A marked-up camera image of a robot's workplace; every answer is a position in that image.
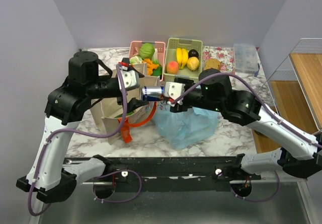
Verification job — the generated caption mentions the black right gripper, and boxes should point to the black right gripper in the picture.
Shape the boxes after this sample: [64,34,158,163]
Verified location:
[169,78,223,113]

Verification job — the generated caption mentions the silver metal can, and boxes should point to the silver metal can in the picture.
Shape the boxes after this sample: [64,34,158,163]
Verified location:
[140,86,164,102]

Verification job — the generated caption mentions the beige canvas tote bag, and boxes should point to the beige canvas tote bag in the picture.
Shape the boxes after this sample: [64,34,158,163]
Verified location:
[90,64,160,143]

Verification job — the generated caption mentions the light blue plastic grocery bag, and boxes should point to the light blue plastic grocery bag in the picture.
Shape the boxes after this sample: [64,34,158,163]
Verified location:
[153,102,218,149]

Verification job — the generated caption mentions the pink orange peach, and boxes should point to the pink orange peach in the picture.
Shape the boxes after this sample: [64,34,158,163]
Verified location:
[166,61,179,74]

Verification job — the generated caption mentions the yellow orange food piece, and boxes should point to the yellow orange food piece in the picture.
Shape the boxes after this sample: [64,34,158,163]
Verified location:
[142,58,159,76]

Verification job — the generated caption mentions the white cauliflower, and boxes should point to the white cauliflower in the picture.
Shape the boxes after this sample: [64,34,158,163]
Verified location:
[129,55,143,64]

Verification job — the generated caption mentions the green cabbage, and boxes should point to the green cabbage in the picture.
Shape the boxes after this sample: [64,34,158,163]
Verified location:
[139,43,155,59]

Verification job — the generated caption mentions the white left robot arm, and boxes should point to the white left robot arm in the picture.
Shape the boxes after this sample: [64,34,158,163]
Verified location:
[16,51,143,204]

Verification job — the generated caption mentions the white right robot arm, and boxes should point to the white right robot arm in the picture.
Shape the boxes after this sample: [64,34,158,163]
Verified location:
[164,68,321,180]

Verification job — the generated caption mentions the yellow pear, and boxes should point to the yellow pear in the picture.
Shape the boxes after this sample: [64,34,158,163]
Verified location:
[187,57,200,71]

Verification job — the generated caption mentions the green bok choy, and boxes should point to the green bok choy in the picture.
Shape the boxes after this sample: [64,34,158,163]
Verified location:
[151,49,163,77]

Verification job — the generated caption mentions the brown bread slice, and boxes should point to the brown bread slice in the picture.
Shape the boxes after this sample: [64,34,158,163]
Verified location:
[204,58,221,70]

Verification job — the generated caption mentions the yellow banana bunch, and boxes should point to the yellow banana bunch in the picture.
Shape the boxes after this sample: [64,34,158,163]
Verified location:
[176,48,188,69]

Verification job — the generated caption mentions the dark purple plum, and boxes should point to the dark purple plum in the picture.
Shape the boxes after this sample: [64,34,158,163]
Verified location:
[188,49,199,58]

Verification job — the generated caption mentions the floral rectangular tray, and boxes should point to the floral rectangular tray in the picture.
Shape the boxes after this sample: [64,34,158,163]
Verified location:
[202,46,235,74]

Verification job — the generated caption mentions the pink plastic basket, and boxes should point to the pink plastic basket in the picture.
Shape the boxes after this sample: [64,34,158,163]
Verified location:
[129,41,166,81]

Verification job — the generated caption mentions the green plastic basket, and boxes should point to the green plastic basket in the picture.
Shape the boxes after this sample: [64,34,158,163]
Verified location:
[163,37,203,82]

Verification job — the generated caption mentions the clear plastic organizer box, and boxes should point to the clear plastic organizer box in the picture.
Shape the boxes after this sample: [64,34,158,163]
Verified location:
[233,43,259,74]

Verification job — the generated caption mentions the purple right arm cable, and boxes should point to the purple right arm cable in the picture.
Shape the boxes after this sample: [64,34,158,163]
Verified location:
[171,72,322,203]

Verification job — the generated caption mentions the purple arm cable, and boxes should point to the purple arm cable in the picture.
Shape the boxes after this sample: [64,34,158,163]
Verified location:
[28,64,143,216]
[171,72,322,203]

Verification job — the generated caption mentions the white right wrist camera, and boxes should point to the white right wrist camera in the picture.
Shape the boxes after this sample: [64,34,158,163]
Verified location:
[163,82,185,107]

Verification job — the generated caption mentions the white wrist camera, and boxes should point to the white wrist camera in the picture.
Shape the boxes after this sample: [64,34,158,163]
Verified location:
[163,82,185,107]
[116,62,140,91]

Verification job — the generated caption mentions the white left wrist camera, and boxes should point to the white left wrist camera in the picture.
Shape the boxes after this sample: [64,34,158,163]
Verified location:
[116,62,140,91]

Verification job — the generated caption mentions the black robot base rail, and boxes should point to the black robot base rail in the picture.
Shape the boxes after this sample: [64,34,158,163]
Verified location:
[82,156,262,193]

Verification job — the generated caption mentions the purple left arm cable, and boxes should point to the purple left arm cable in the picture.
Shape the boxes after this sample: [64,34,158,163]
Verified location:
[28,64,143,216]

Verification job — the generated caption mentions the white wire wooden shelf rack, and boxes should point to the white wire wooden shelf rack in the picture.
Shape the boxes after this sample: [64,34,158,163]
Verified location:
[258,38,321,141]

